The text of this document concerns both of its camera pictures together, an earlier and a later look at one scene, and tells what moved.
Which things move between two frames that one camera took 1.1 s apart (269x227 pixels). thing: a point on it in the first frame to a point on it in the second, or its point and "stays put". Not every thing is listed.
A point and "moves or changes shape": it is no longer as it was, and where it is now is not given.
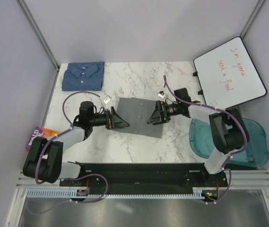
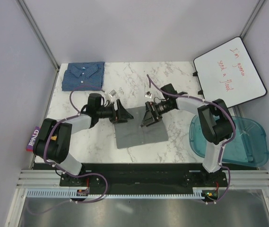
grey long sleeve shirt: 136,112 moves or changes shape
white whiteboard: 227,75 stays put
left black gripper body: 110,122 to 117,116
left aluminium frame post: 39,33 stays put
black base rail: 150,176 stays put
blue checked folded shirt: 83,76 stays put
